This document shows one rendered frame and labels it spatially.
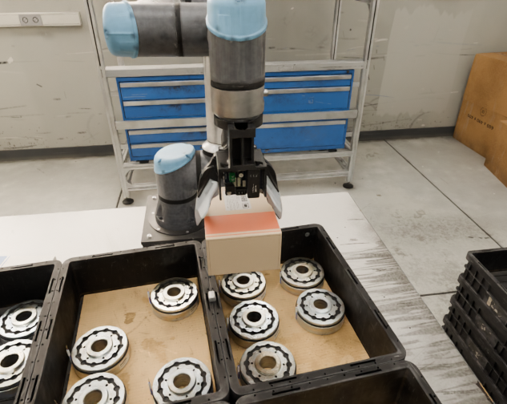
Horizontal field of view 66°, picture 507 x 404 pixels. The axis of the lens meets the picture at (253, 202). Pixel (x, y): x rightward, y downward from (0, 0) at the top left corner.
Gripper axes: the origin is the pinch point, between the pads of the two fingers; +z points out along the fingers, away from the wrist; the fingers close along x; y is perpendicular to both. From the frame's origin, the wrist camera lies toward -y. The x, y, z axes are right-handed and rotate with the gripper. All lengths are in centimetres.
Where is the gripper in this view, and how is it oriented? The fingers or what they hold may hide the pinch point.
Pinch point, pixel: (239, 219)
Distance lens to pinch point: 68.7
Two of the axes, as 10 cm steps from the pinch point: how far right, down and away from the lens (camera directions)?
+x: 9.9, -0.7, 1.2
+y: 1.4, 5.3, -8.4
